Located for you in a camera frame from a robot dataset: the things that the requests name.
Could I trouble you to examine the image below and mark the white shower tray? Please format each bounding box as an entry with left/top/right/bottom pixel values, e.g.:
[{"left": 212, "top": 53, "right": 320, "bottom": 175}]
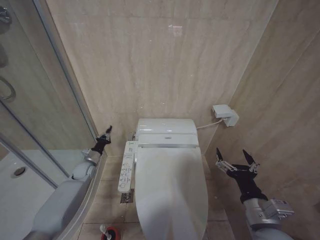
[{"left": 0, "top": 148, "right": 88, "bottom": 221}]

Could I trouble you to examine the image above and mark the white power cable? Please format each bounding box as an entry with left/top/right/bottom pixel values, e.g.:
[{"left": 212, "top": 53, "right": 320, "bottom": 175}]
[{"left": 195, "top": 118, "right": 224, "bottom": 130}]

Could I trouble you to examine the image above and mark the white toilet brush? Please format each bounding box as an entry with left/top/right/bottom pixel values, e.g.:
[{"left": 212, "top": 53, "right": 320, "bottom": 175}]
[{"left": 99, "top": 224, "right": 118, "bottom": 240}]

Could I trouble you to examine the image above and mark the chrome shower fitting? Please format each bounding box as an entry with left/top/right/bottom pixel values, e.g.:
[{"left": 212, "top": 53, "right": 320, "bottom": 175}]
[{"left": 0, "top": 6, "right": 13, "bottom": 26}]

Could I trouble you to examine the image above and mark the chrome shower door handle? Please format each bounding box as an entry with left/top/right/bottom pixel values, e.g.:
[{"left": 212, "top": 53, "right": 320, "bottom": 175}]
[{"left": 0, "top": 75, "right": 17, "bottom": 101}]

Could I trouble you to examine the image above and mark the white toilet lid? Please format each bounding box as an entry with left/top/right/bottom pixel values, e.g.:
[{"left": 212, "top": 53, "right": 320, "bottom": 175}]
[{"left": 134, "top": 133, "right": 210, "bottom": 240}]

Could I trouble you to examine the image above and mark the white toilet rear unit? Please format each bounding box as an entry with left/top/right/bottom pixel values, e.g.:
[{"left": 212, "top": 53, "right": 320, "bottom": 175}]
[{"left": 135, "top": 117, "right": 199, "bottom": 138}]

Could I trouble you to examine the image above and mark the metal bracket under panel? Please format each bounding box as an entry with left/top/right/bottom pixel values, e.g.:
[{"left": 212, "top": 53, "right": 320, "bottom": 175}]
[{"left": 119, "top": 188, "right": 136, "bottom": 204}]

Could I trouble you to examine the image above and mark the glass shower enclosure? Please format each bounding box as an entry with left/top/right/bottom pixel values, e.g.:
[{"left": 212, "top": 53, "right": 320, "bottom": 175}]
[{"left": 0, "top": 0, "right": 107, "bottom": 240}]

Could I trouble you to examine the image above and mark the round metal shower drain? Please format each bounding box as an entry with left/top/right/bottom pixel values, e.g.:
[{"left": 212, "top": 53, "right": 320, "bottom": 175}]
[{"left": 13, "top": 166, "right": 27, "bottom": 177}]

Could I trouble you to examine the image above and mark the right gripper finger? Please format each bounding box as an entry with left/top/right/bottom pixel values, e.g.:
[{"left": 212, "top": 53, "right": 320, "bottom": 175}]
[
  {"left": 242, "top": 149, "right": 260, "bottom": 174},
  {"left": 214, "top": 147, "right": 235, "bottom": 173}
]

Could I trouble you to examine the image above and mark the red black brush holder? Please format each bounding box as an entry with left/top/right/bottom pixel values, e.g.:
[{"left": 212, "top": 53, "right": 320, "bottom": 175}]
[{"left": 100, "top": 225, "right": 123, "bottom": 240}]

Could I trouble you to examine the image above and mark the white wall socket box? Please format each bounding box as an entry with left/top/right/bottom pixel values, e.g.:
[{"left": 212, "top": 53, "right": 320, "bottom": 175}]
[{"left": 212, "top": 104, "right": 240, "bottom": 128}]

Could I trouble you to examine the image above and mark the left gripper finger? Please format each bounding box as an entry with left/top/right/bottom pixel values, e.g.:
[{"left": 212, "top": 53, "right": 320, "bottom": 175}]
[
  {"left": 105, "top": 125, "right": 114, "bottom": 144},
  {"left": 97, "top": 129, "right": 109, "bottom": 142}
]

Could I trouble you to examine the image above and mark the white toilet control panel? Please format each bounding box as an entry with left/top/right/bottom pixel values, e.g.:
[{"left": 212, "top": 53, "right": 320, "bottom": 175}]
[{"left": 117, "top": 140, "right": 138, "bottom": 194}]

